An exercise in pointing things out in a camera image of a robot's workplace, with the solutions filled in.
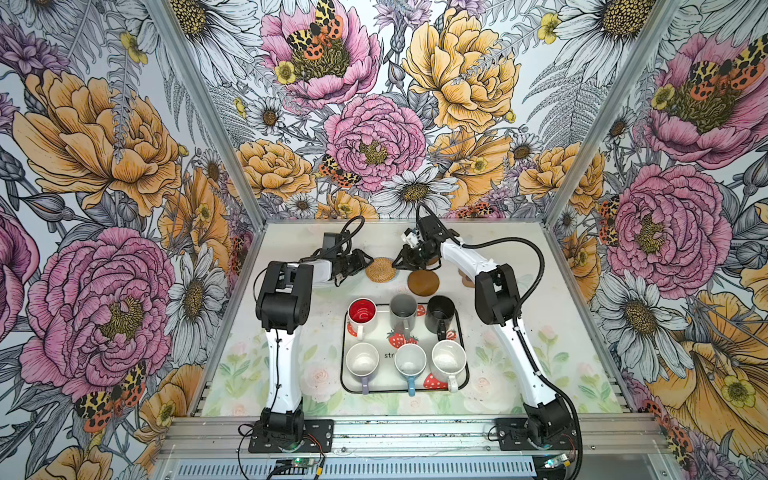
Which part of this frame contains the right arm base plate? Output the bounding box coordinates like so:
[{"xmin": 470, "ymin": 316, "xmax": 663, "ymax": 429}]
[{"xmin": 494, "ymin": 417, "xmax": 580, "ymax": 452}]

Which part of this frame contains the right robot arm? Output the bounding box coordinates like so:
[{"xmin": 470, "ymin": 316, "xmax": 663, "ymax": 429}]
[{"xmin": 393, "ymin": 213, "xmax": 582, "ymax": 449}]

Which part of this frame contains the white mug blue handle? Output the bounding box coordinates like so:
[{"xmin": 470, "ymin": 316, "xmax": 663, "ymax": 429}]
[{"xmin": 394, "ymin": 344, "xmax": 427, "ymax": 397}]

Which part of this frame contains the plain round wooden coaster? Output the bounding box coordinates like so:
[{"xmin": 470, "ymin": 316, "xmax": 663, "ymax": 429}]
[{"xmin": 407, "ymin": 270, "xmax": 440, "ymax": 297}]

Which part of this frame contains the grey mug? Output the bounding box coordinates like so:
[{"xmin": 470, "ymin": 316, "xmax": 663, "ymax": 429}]
[{"xmin": 389, "ymin": 294, "xmax": 418, "ymax": 340}]

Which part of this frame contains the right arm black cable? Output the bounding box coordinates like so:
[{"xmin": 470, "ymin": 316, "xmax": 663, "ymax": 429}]
[{"xmin": 413, "ymin": 203, "xmax": 586, "ymax": 480}]

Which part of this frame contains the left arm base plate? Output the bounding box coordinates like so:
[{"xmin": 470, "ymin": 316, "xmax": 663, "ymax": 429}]
[{"xmin": 247, "ymin": 419, "xmax": 335, "ymax": 454}]

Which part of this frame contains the white mug purple handle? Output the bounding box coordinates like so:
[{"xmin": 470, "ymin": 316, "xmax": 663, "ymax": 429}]
[{"xmin": 345, "ymin": 342, "xmax": 380, "ymax": 395}]

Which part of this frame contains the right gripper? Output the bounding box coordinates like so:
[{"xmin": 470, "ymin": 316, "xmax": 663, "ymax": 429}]
[{"xmin": 391, "ymin": 242, "xmax": 438, "ymax": 271}]

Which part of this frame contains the green circuit board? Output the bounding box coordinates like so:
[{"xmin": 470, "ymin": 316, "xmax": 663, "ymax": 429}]
[{"xmin": 272, "ymin": 458, "xmax": 321, "ymax": 476}]

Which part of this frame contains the woven rattan coaster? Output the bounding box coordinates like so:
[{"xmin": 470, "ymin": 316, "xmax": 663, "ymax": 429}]
[{"xmin": 365, "ymin": 257, "xmax": 397, "ymax": 283}]

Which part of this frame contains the paw shaped wooden coaster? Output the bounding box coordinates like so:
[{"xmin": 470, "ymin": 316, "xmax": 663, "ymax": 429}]
[{"xmin": 458, "ymin": 270, "xmax": 475, "ymax": 289}]

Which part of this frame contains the aluminium front rail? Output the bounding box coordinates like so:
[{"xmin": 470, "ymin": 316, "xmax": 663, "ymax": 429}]
[{"xmin": 158, "ymin": 413, "xmax": 670, "ymax": 460}]

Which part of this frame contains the black mug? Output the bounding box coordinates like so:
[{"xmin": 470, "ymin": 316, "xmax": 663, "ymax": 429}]
[{"xmin": 425, "ymin": 295, "xmax": 456, "ymax": 341}]

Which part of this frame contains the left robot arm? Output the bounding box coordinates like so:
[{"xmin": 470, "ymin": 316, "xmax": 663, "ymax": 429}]
[{"xmin": 254, "ymin": 249, "xmax": 373, "ymax": 448}]

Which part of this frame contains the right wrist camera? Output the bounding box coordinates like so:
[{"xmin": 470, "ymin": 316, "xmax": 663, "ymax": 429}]
[{"xmin": 401, "ymin": 229, "xmax": 421, "ymax": 249}]

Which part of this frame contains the red interior mug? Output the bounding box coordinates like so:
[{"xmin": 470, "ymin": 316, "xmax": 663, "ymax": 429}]
[{"xmin": 347, "ymin": 298, "xmax": 377, "ymax": 341}]

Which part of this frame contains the strawberry print serving tray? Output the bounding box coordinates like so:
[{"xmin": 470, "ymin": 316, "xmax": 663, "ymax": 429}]
[{"xmin": 340, "ymin": 303, "xmax": 470, "ymax": 396}]

